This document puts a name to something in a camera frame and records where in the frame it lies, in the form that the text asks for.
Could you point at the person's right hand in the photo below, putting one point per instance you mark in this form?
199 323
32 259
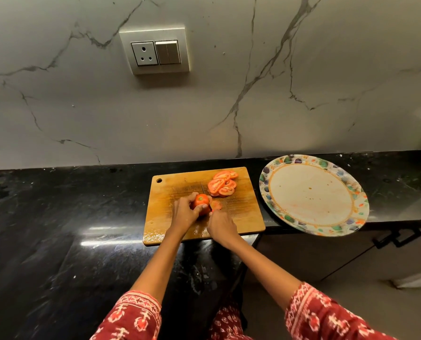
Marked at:
223 228

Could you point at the person's left hand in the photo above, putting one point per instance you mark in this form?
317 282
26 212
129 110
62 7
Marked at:
182 217

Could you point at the red tomato slice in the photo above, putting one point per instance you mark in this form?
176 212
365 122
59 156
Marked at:
216 206

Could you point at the pile of tomato slices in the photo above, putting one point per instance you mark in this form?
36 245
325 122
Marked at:
217 185

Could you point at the floral rimmed plate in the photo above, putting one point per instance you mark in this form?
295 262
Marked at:
311 196

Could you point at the person's right forearm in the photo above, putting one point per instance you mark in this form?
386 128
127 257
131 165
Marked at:
267 274

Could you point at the person's left forearm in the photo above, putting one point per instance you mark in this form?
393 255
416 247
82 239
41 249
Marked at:
159 265

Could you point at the wooden cutting board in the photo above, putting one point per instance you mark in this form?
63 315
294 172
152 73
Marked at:
164 208

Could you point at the red patterned tunic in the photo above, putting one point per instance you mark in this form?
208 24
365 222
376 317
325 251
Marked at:
228 325

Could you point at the brown lower cabinet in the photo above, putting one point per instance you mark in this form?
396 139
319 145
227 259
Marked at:
320 258

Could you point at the red patterned left sleeve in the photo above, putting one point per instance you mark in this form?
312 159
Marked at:
131 318

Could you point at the red patterned sleeve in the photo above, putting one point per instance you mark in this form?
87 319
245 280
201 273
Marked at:
131 318
331 316

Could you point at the red patterned right sleeve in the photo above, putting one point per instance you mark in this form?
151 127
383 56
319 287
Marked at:
331 316

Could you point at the wall socket and switch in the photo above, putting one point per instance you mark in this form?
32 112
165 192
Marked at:
154 51

